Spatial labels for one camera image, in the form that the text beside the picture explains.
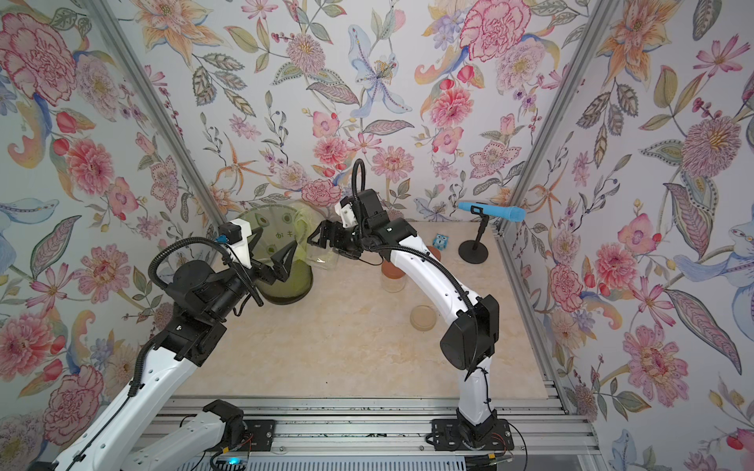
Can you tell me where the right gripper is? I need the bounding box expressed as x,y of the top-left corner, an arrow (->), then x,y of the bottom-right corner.
309,224 -> 376,261

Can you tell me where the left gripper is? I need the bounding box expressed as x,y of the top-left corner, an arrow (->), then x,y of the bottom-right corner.
207,230 -> 296,323

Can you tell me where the clear jar with rice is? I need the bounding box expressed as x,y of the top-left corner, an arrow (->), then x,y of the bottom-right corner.
306,243 -> 340,271

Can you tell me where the jar with terracotta lid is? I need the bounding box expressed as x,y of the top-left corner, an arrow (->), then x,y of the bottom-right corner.
428,246 -> 442,261
381,261 -> 406,294

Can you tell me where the beige jar lid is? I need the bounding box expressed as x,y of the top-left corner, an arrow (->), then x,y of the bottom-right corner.
410,305 -> 437,332

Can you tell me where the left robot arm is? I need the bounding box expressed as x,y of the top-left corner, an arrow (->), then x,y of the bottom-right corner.
30,219 -> 298,470

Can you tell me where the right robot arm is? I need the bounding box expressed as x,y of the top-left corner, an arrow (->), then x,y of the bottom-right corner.
307,159 -> 514,451

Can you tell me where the black mesh trash bin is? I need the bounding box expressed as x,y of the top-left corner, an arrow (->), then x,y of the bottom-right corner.
238,203 -> 314,306

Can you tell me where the yellow-green plastic bin liner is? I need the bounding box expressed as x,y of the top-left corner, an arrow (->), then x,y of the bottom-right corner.
239,201 -> 325,265

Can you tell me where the small blue owl figure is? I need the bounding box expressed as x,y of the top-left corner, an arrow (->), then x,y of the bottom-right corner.
432,234 -> 449,251

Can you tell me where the blue microphone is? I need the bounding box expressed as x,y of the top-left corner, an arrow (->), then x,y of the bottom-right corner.
457,201 -> 526,222

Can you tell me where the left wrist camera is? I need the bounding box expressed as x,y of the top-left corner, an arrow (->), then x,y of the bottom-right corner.
215,219 -> 253,268

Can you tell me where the right aluminium corner post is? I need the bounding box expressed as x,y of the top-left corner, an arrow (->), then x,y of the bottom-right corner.
510,1 -> 619,207

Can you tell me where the aluminium corner post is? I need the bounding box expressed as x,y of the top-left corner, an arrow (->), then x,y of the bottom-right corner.
510,1 -> 619,207
82,0 -> 227,226

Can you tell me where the left aluminium corner post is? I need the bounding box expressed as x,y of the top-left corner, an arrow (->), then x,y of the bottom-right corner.
82,0 -> 227,226

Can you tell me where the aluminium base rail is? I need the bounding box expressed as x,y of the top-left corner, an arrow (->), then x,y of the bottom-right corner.
93,397 -> 602,471

